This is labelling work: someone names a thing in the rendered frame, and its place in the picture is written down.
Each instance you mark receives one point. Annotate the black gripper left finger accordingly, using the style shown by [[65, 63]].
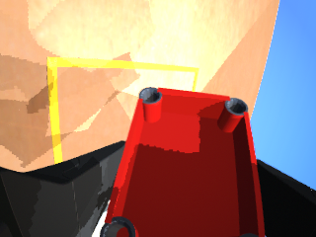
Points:
[[63, 200]]

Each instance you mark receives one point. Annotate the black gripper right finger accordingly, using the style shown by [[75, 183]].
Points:
[[289, 206]]

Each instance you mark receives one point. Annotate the red hood shell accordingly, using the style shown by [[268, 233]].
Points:
[[188, 169]]

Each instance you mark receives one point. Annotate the yellow rectangular frame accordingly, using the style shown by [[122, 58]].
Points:
[[52, 86]]

